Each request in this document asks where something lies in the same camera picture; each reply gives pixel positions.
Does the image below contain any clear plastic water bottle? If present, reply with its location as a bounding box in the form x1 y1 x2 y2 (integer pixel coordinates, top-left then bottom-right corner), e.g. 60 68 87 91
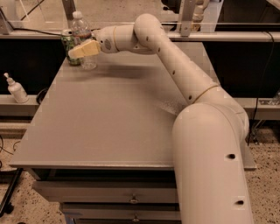
71 11 97 70

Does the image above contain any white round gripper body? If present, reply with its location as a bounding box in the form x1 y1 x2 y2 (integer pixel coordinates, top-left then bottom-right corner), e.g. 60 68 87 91
93 26 117 53

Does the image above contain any lower drawer with knob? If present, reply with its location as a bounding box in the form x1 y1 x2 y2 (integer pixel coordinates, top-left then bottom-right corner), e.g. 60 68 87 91
59 203 181 221

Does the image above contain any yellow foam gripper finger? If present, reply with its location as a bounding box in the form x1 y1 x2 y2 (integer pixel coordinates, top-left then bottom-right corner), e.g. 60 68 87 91
68 39 101 59

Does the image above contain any white pump lotion bottle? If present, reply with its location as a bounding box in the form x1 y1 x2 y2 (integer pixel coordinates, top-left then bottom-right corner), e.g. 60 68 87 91
3 73 29 103

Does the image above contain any green soda can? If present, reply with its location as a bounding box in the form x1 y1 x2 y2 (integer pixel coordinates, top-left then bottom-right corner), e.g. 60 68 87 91
60 29 81 66

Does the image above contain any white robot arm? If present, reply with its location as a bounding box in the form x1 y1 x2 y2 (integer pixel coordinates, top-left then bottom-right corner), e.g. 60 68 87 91
69 14 255 224

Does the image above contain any drawer with knob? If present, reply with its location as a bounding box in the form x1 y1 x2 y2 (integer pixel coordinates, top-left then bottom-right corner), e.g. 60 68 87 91
59 203 181 221
32 181 178 204

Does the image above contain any black stand leg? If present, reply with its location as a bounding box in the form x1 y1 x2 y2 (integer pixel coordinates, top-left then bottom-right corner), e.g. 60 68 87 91
0 168 23 217

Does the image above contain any upper drawer with knob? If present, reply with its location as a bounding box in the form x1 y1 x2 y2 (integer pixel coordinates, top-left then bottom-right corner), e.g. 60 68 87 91
32 181 178 204

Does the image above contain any grey drawer cabinet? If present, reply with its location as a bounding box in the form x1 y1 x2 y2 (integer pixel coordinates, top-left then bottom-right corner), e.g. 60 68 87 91
10 41 257 224

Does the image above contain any black cable on ledge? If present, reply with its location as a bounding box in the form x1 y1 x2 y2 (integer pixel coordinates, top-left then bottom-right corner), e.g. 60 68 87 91
11 27 102 37

